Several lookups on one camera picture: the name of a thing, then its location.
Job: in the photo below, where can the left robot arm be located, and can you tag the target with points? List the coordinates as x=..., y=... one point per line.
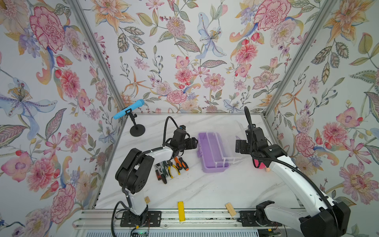
x=134, y=171

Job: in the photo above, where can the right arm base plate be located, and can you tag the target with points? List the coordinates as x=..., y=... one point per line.
x=249, y=218

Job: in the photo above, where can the wooden block on rail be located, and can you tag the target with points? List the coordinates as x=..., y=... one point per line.
x=230, y=209

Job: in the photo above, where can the small wooden tag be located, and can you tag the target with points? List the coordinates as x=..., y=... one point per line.
x=147, y=200

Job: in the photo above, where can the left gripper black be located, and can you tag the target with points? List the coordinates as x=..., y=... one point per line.
x=193, y=144

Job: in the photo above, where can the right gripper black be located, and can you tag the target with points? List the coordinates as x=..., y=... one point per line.
x=242, y=144

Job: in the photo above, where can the blue microphone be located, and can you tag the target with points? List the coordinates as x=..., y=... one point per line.
x=124, y=112

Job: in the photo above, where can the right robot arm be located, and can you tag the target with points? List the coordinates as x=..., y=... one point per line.
x=323, y=216

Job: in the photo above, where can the aluminium front rail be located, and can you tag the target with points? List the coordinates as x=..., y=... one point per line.
x=195, y=219

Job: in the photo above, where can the purple plastic tool box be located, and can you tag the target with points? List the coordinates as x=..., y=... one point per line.
x=216, y=146

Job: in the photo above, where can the yellow handled pliers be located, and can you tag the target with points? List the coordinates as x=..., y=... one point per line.
x=172, y=169

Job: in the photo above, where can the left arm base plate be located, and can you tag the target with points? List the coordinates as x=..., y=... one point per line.
x=147, y=219

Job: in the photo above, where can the yellow block on rail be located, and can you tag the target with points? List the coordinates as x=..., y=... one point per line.
x=181, y=211

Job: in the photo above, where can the orange black screwdriver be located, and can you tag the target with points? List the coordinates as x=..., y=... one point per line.
x=178, y=163
x=183, y=164

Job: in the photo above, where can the black microphone stand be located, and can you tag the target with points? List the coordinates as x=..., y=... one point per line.
x=136, y=129

